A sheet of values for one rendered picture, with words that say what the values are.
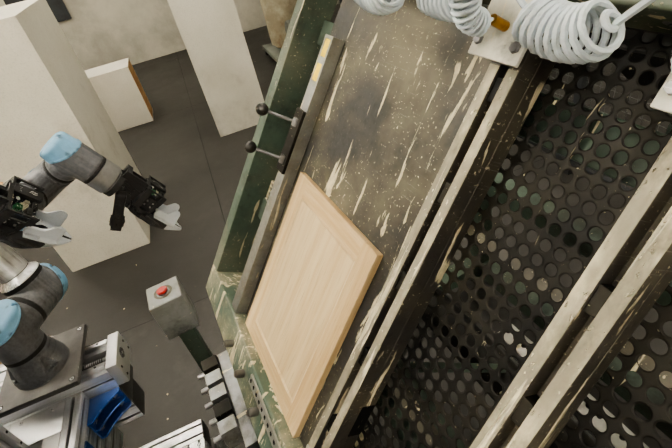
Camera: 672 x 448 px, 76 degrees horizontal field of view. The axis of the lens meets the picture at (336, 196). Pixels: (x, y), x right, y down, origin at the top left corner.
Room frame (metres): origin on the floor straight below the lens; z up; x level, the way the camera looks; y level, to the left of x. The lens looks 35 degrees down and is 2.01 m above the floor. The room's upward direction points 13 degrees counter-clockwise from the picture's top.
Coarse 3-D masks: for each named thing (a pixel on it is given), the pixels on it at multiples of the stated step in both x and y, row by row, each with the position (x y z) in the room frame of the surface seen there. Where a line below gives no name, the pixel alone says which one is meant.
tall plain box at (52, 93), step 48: (0, 48) 2.76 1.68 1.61; (48, 48) 3.06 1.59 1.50; (0, 96) 2.72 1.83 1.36; (48, 96) 2.78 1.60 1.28; (96, 96) 3.61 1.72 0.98; (0, 144) 2.69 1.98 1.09; (96, 144) 2.90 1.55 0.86; (96, 192) 2.76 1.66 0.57; (96, 240) 2.72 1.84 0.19; (144, 240) 2.79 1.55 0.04
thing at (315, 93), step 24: (336, 48) 1.21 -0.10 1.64; (312, 72) 1.23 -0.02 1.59; (312, 96) 1.17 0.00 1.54; (312, 120) 1.17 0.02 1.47; (288, 168) 1.13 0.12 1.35; (288, 192) 1.13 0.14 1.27; (264, 216) 1.13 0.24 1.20; (264, 240) 1.08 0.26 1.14; (240, 288) 1.07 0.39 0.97; (240, 312) 1.03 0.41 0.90
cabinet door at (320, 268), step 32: (320, 192) 0.97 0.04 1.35; (288, 224) 1.02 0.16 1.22; (320, 224) 0.90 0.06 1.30; (352, 224) 0.81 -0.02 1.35; (288, 256) 0.96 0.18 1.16; (320, 256) 0.84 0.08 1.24; (352, 256) 0.74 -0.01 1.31; (288, 288) 0.88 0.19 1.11; (320, 288) 0.78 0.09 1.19; (352, 288) 0.69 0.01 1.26; (256, 320) 0.94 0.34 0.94; (288, 320) 0.82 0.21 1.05; (320, 320) 0.72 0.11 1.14; (352, 320) 0.65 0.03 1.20; (288, 352) 0.75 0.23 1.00; (320, 352) 0.66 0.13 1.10; (288, 384) 0.69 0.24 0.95; (320, 384) 0.61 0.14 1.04; (288, 416) 0.62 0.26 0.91
